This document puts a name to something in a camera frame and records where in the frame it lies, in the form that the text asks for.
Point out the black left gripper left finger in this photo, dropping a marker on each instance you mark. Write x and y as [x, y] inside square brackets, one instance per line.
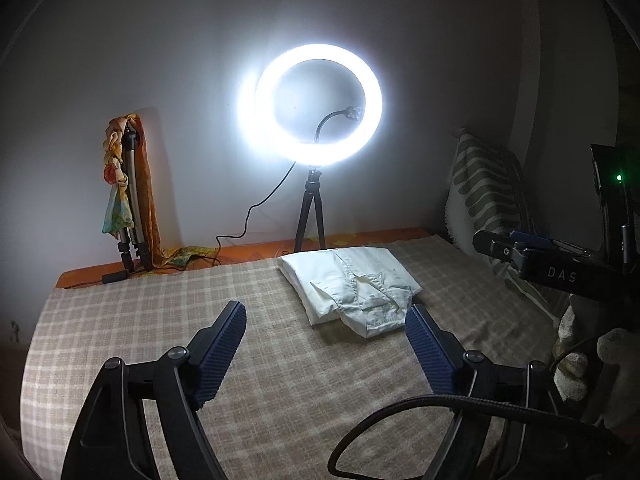
[111, 440]

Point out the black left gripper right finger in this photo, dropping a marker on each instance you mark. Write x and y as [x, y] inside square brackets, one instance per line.
[525, 450]

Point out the white small shorts garment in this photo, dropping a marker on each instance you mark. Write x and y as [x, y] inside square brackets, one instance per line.
[365, 288]

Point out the grey knit gloved right hand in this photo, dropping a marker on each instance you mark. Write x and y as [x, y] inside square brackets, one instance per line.
[596, 366]

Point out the striped green white pillow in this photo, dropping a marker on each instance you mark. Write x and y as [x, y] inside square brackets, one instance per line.
[486, 192]

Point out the colourful orange scarf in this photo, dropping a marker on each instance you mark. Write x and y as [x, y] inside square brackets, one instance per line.
[117, 213]

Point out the metal door handle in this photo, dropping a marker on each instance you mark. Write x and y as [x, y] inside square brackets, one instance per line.
[15, 333]

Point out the black ring light tripod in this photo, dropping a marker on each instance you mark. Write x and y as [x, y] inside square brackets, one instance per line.
[311, 201]

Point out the white ring light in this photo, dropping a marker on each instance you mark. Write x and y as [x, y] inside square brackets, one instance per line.
[316, 105]

